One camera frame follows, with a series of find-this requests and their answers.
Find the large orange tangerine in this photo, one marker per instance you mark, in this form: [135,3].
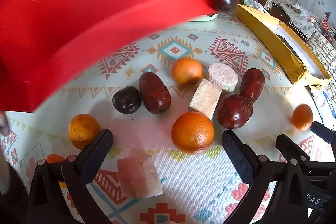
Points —
[193,132]

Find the patterned tablecloth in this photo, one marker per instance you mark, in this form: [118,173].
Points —
[199,187]

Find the long red date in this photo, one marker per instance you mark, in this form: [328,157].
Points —
[153,92]
[252,85]

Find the pink rounded cake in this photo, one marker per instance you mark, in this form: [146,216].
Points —
[139,176]

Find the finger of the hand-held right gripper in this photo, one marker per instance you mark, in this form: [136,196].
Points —
[324,133]
[290,146]

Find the fat red date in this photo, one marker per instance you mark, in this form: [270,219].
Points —
[234,111]

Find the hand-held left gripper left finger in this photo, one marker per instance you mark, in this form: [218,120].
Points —
[101,144]

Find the red plastic tray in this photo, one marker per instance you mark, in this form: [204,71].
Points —
[92,3]

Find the square beige cake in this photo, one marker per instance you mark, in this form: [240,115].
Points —
[205,99]

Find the white plate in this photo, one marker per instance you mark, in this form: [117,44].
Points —
[202,18]

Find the lace covered sofa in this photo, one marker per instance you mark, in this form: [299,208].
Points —
[288,1]

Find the yellow cardboard box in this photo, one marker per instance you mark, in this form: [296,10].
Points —
[262,29]

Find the small orange tangerine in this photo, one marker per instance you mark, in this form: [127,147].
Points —
[302,117]
[83,130]
[187,70]
[53,158]

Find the round beige cake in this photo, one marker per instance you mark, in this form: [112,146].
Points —
[223,77]

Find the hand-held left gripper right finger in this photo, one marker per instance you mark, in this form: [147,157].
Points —
[233,146]

